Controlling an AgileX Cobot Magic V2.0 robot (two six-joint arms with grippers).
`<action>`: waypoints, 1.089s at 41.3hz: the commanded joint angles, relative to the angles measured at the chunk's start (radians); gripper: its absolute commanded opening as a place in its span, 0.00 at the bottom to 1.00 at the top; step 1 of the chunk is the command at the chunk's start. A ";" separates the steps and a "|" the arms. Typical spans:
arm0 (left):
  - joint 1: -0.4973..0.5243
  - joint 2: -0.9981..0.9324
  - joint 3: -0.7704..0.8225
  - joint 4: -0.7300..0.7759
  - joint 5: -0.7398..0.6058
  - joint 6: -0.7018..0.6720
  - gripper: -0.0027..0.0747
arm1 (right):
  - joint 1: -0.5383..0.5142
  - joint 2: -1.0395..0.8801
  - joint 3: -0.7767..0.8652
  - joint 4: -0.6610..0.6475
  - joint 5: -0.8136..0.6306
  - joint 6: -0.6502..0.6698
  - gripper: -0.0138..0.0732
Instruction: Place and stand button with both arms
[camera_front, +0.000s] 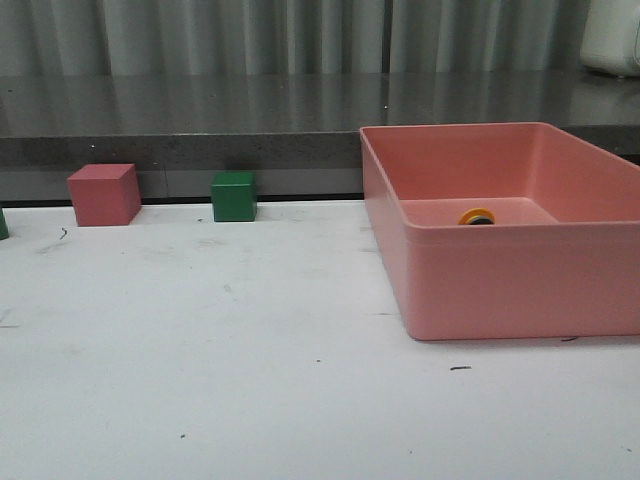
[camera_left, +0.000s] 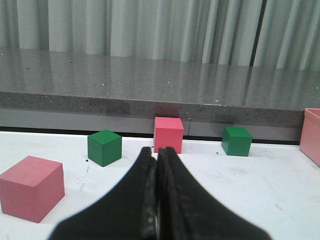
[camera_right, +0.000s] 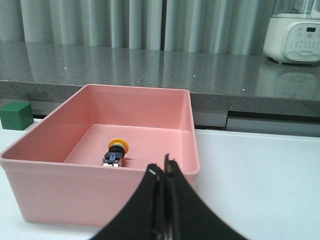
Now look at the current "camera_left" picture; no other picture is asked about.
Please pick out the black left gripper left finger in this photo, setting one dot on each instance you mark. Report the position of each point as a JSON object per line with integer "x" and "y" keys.
{"x": 127, "y": 212}

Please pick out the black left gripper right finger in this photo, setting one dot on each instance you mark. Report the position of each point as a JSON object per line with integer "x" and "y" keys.
{"x": 186, "y": 211}

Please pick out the green cube left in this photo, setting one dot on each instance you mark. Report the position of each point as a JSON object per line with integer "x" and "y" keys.
{"x": 104, "y": 147}

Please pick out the green cube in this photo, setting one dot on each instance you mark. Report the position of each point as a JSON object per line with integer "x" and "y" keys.
{"x": 236, "y": 141}
{"x": 104, "y": 147}

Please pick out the pink cube at back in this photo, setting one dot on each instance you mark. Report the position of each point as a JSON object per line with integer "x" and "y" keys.
{"x": 168, "y": 132}

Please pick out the green cube right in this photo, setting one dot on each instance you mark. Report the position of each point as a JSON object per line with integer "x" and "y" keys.
{"x": 236, "y": 141}

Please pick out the large pink cube near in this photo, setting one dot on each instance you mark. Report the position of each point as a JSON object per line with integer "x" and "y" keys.
{"x": 32, "y": 188}

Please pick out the pink plastic bin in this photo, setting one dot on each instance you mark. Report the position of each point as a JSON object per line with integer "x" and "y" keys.
{"x": 310, "y": 135}

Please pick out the grey stone counter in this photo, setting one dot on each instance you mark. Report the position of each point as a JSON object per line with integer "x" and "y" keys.
{"x": 133, "y": 87}

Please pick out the grey-white curtain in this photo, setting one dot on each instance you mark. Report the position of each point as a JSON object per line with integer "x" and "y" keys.
{"x": 281, "y": 34}

